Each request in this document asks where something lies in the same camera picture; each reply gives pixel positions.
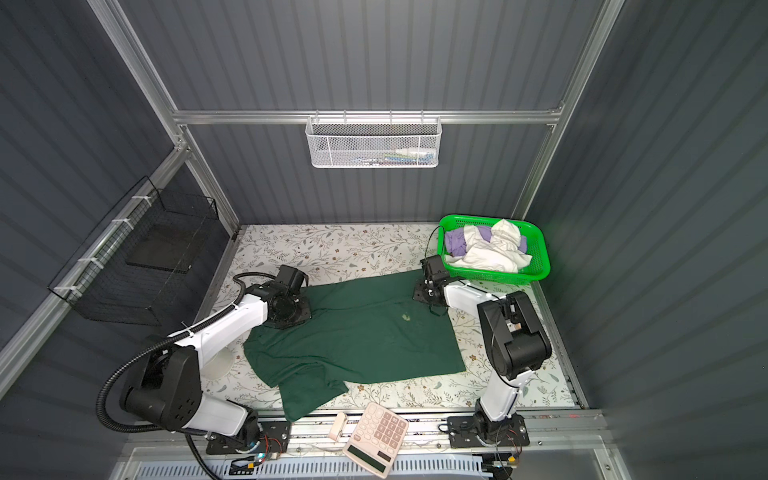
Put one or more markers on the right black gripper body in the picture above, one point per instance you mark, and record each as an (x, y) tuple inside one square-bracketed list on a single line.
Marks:
[(423, 290)]

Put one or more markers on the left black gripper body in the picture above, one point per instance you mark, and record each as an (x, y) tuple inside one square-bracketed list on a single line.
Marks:
[(299, 311)]

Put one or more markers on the green plastic laundry basket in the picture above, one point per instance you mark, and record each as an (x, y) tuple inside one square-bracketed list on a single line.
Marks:
[(537, 270)]

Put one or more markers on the dark green t shirt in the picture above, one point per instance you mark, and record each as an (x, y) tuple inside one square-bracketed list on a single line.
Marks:
[(363, 331)]

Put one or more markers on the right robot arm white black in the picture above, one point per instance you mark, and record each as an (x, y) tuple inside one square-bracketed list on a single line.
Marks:
[(516, 345)]

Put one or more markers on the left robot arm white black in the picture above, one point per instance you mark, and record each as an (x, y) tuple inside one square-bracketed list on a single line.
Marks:
[(164, 387)]

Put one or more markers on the purple t shirt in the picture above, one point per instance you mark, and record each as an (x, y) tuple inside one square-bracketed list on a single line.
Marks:
[(456, 241)]

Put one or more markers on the floral table mat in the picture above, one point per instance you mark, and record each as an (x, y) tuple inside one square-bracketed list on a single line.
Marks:
[(334, 253)]

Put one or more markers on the white t shirt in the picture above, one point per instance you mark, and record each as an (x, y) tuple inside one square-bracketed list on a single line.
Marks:
[(492, 256)]

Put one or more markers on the white pen cup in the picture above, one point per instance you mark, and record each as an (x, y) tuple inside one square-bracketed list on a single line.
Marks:
[(219, 365)]

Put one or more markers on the small white eraser block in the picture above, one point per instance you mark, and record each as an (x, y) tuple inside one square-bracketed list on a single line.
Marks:
[(337, 426)]

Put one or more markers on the white bottle in basket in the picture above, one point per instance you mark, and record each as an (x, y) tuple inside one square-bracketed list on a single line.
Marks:
[(421, 154)]

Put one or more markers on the pink white calculator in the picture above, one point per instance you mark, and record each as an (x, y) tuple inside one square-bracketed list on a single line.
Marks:
[(376, 440)]

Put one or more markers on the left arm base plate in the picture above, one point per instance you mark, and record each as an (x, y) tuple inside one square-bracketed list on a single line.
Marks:
[(270, 437)]

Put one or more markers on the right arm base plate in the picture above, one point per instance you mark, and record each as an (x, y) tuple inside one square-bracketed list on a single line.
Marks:
[(476, 431)]

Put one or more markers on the black wire wall basket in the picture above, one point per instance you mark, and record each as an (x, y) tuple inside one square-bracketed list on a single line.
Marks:
[(145, 269)]

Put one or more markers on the white wire wall basket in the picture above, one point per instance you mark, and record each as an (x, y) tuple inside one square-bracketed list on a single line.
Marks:
[(371, 145)]

